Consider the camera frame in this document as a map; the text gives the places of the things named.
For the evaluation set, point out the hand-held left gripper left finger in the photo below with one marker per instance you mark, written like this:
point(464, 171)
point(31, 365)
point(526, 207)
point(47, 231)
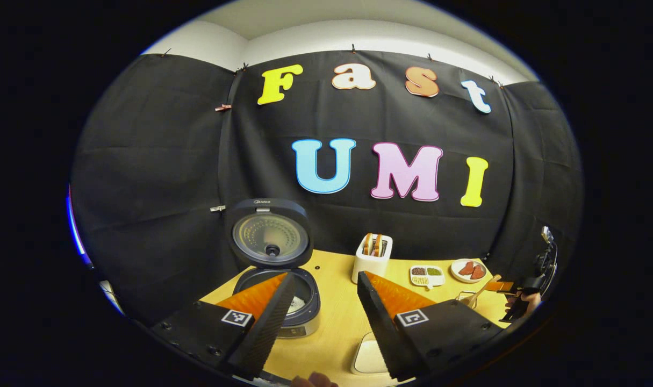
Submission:
point(270, 322)

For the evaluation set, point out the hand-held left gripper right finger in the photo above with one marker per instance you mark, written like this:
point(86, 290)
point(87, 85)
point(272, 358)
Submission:
point(382, 325)

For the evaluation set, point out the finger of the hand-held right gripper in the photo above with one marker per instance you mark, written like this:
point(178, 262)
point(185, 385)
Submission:
point(514, 293)
point(499, 286)

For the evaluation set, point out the wooden spoon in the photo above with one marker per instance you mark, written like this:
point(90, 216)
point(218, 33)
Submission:
point(487, 285)

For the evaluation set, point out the clear tray of white rice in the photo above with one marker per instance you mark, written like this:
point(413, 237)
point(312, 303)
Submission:
point(369, 357)

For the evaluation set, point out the silver black rice cooker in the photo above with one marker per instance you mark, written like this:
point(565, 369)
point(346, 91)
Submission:
point(272, 236)

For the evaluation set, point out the red meat slice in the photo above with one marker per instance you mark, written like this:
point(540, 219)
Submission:
point(466, 268)
point(478, 272)

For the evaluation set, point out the white round plate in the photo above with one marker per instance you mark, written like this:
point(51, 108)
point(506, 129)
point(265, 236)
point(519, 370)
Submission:
point(456, 273)

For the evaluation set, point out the white toaster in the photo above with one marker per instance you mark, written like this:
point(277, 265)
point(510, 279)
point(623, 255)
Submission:
point(370, 269)

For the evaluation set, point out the white divided bean dish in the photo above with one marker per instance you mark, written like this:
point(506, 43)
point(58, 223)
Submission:
point(427, 277)

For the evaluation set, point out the toasted bread slice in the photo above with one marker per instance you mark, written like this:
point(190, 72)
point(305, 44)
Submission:
point(378, 245)
point(367, 244)

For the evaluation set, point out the black backdrop cloth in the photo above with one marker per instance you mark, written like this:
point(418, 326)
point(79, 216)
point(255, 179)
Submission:
point(170, 161)

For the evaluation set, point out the computer monitor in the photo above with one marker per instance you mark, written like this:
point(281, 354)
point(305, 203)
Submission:
point(76, 239)

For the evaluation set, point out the red clothespin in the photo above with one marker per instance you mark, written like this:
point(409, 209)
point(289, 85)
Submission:
point(223, 107)

